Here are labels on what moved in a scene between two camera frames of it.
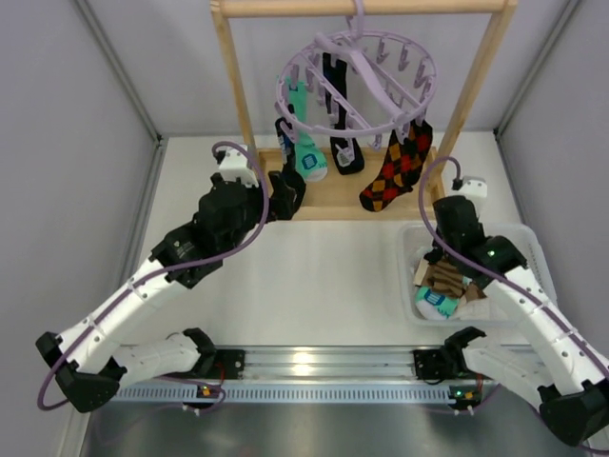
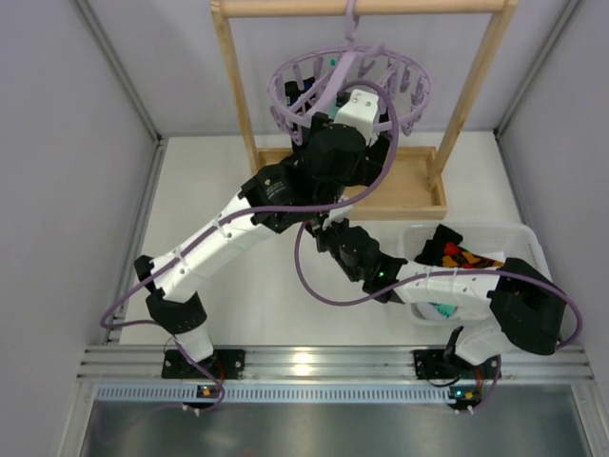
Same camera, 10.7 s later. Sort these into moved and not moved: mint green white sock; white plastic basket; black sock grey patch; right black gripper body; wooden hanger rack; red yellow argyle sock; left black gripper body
Moved: black sock grey patch; right black gripper body; left black gripper body; mint green white sock; red yellow argyle sock
Not moved: white plastic basket; wooden hanger rack
